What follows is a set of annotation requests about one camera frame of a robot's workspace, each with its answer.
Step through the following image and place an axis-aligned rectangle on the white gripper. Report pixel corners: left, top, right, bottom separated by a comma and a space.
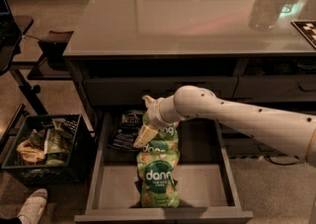
133, 95, 171, 148

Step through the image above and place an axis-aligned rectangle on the dark blue Kettle chip bag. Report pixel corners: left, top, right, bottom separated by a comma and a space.
119, 110, 143, 129

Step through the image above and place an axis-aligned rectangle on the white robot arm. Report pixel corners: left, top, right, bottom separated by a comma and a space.
134, 86, 316, 167

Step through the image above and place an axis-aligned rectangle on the green Dang bag rear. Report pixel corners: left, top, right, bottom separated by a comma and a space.
142, 113, 178, 137

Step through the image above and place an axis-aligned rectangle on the green dang bag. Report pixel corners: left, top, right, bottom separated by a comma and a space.
136, 151, 180, 208
142, 113, 178, 137
142, 131, 179, 154

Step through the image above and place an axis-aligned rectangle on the dark blue chip bag front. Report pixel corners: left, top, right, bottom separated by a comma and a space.
108, 128, 138, 152

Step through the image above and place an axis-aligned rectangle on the green Dang bag middle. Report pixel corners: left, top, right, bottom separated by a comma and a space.
142, 131, 179, 154

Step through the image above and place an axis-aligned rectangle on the green Dang bag front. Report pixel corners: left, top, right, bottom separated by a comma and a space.
136, 151, 180, 208

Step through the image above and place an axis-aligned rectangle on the grey top left drawer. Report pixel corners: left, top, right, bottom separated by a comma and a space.
83, 76, 238, 107

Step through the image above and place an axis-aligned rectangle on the open grey middle drawer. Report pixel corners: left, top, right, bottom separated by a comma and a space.
74, 112, 253, 224

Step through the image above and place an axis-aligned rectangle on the green snack bag in crate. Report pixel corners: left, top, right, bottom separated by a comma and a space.
44, 129, 69, 166

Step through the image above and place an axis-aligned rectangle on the grey right bottom drawer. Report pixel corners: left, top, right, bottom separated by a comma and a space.
223, 133, 297, 157

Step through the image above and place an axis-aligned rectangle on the grey cabinet with counter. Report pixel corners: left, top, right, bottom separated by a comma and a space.
62, 0, 316, 157

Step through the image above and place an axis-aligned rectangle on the grey right top drawer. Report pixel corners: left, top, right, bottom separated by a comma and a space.
233, 75, 316, 103

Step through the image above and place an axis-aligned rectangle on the yellow snack bag in crate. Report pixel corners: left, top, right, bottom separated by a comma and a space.
17, 139, 45, 165

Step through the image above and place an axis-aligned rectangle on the black plastic crate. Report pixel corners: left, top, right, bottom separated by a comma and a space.
2, 114, 93, 187

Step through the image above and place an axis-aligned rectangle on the black stand with tray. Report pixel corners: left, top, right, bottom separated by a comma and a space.
0, 0, 74, 147

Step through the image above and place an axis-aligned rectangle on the white shoe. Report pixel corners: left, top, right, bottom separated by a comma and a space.
18, 188, 48, 224

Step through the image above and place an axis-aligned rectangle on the black and white marker tag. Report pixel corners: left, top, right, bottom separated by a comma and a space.
291, 20, 316, 48

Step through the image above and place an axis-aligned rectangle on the black cable on floor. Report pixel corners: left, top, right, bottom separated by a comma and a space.
263, 155, 307, 167

